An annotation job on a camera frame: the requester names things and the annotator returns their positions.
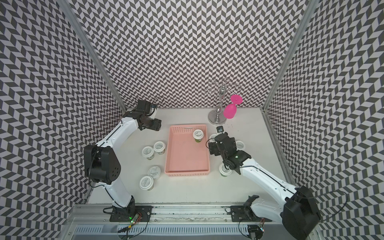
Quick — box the white lid yogurt cup front-left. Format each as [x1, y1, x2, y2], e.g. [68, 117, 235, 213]
[139, 176, 154, 191]

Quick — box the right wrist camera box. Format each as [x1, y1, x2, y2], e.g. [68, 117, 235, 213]
[216, 126, 224, 134]

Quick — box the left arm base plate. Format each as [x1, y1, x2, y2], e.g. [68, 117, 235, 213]
[109, 206, 153, 223]

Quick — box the aluminium corner post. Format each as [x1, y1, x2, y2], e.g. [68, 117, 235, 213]
[56, 0, 127, 112]
[262, 0, 320, 112]

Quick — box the green yogurt cup front-right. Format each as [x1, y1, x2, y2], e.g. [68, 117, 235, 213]
[219, 163, 233, 177]

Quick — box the aluminium front rail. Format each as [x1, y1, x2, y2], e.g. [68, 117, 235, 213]
[58, 204, 293, 240]

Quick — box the chrome cup holder stand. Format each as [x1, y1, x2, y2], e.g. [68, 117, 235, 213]
[208, 78, 240, 126]

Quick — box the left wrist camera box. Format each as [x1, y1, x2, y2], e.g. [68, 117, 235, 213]
[136, 100, 158, 117]

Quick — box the aluminium corner post right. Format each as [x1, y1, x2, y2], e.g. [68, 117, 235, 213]
[262, 0, 320, 112]

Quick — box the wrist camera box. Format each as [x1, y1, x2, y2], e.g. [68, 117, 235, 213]
[216, 126, 224, 134]
[136, 100, 158, 117]

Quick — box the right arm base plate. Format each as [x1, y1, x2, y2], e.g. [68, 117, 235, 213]
[229, 206, 262, 223]

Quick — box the tipped clear lid yogurt cup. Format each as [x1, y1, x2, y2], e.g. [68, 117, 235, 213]
[148, 166, 162, 180]

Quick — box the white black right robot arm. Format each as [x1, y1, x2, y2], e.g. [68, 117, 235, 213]
[207, 133, 322, 240]

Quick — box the green yogurt cup white lid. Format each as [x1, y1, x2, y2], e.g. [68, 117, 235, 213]
[193, 129, 205, 143]

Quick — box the pink perforated plastic basket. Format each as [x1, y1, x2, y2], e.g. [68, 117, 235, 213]
[164, 124, 210, 177]

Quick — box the red label yogurt cup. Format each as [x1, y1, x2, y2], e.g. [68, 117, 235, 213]
[236, 140, 246, 151]

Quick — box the magenta plastic wine glass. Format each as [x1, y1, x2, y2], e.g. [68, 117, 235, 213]
[223, 95, 243, 119]

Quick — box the white lid yogurt cup right-near-basket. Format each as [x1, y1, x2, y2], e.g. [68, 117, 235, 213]
[209, 134, 218, 143]

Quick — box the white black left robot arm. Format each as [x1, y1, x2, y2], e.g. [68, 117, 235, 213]
[84, 112, 162, 210]

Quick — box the aluminium corner post left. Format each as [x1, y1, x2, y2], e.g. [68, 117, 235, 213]
[56, 0, 127, 112]

